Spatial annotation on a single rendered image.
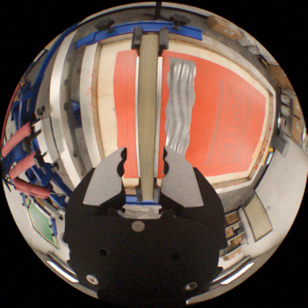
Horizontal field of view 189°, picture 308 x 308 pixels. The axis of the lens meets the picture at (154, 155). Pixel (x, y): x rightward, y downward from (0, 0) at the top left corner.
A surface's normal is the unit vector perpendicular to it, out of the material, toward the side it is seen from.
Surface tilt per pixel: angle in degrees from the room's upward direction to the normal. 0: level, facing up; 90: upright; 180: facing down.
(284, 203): 90
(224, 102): 0
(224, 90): 0
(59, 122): 0
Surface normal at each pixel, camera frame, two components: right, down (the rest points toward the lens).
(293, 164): -1.00, 0.00
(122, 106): 0.04, 0.52
